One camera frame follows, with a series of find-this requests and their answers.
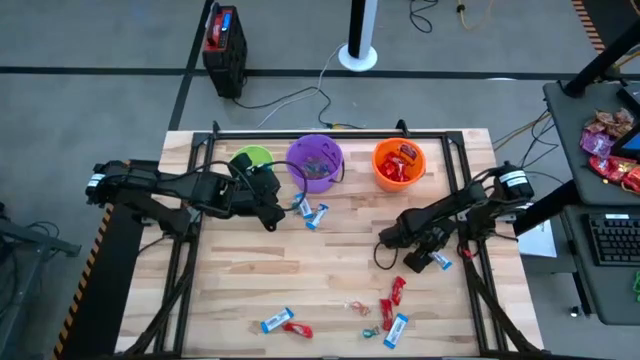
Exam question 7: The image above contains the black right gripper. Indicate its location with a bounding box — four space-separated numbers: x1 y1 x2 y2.
378 209 459 275

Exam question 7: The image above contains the black power cable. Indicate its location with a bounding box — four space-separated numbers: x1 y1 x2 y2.
231 85 365 130

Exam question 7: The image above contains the blue white chocolate bar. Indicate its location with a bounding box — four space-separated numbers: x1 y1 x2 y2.
429 250 454 272
305 203 330 231
383 313 410 350
260 307 295 335
293 192 315 220

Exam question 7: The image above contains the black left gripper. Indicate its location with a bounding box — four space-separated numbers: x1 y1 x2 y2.
222 152 287 233

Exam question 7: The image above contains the black keyboard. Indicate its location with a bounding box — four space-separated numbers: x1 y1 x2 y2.
587 212 640 268

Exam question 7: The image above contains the white power cable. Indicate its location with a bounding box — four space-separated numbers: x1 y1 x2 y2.
255 43 351 130

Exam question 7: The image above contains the red candy bag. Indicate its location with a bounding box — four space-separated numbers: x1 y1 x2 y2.
587 155 626 185
621 164 640 196

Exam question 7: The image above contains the black cart frame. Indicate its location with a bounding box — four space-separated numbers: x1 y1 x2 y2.
0 199 83 360

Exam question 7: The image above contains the yellow hanging power cord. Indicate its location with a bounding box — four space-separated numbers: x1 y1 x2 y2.
455 0 496 31

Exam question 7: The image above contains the hazard striped floor ramp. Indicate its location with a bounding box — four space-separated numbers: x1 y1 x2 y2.
571 0 640 55
49 158 151 360

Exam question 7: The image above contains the black monitor stand pole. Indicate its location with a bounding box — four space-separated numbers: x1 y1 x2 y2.
562 18 640 99

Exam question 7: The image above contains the grey side desk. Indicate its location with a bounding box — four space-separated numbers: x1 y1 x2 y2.
542 79 640 327

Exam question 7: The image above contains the green halloween bucket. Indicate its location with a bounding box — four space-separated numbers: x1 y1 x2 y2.
228 144 277 171

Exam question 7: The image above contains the orange halloween bucket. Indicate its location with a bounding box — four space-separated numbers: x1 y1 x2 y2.
371 137 428 194

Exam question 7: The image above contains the red black power station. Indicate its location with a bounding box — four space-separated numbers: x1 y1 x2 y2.
201 3 249 100

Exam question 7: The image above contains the black floor cable bundle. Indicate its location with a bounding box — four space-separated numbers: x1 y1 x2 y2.
408 0 441 35

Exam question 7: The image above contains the purple halloween bucket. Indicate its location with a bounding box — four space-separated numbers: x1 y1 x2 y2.
285 133 346 195

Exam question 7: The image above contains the brown candy wrapper pile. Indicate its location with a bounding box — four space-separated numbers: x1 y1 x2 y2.
584 107 636 139

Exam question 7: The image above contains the black white tower fan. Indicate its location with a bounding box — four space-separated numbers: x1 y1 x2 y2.
338 0 379 73

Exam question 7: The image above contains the white paper sheet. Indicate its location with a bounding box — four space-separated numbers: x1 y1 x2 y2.
517 219 559 259

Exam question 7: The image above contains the purple candy bag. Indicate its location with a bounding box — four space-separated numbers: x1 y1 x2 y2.
579 130 617 160

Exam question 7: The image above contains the tablet with blue screen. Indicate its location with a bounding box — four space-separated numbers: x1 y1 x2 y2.
610 122 640 162

